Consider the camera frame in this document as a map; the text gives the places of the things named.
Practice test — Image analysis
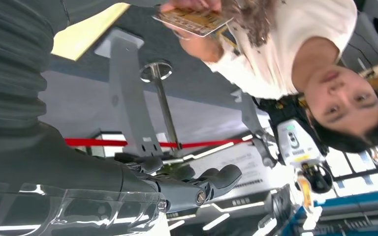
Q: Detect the person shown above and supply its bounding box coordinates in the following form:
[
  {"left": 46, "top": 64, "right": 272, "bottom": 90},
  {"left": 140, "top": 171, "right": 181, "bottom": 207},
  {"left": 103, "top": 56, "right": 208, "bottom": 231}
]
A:
[{"left": 159, "top": 0, "right": 378, "bottom": 154}]

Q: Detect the red stanchion belt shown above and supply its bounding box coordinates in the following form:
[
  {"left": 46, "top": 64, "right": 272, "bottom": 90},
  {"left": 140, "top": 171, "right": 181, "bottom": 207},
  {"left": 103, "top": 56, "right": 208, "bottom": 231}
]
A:
[{"left": 64, "top": 138, "right": 253, "bottom": 149}]

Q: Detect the grey kiosk stand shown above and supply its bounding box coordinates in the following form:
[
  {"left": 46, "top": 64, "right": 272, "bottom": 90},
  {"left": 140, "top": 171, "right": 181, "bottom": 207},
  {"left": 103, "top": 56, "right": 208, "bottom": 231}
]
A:
[{"left": 94, "top": 28, "right": 163, "bottom": 158}]

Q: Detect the white printed sign board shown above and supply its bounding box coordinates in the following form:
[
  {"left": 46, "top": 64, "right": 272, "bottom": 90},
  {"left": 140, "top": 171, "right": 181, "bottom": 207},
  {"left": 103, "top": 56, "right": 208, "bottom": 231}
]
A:
[{"left": 189, "top": 145, "right": 271, "bottom": 196}]

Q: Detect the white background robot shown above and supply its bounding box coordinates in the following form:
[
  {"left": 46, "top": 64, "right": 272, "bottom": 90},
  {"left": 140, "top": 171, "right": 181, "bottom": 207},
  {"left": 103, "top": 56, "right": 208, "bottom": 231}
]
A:
[{"left": 275, "top": 118, "right": 334, "bottom": 196}]

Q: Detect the silver stanchion post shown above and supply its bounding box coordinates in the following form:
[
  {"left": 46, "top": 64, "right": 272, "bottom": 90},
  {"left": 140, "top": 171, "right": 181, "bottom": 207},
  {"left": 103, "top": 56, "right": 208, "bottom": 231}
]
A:
[{"left": 139, "top": 60, "right": 184, "bottom": 157}]

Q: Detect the blue metal gantry frame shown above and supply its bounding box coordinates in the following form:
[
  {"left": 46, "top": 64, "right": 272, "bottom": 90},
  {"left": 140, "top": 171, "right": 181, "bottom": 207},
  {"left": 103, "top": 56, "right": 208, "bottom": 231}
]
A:
[{"left": 280, "top": 190, "right": 378, "bottom": 236}]

